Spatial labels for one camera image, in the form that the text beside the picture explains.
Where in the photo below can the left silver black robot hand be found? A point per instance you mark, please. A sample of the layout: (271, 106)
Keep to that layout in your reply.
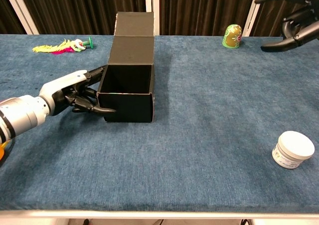
(62, 84)

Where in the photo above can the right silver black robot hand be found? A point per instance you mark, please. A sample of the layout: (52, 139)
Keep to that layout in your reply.
(309, 23)

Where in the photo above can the black cardboard folding box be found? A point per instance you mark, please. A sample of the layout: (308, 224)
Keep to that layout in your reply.
(129, 108)

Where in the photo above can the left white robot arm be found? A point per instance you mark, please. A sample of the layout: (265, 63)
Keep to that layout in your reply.
(20, 115)

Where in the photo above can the yellow pink feather toy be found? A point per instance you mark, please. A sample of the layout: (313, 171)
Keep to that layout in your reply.
(47, 48)

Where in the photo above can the green gold nesting doll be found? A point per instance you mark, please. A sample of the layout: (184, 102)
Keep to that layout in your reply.
(232, 37)

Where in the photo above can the white plastic jar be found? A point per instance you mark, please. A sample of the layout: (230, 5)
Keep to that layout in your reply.
(289, 147)

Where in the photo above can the blue felt table cover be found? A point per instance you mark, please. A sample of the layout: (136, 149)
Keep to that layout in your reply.
(159, 172)

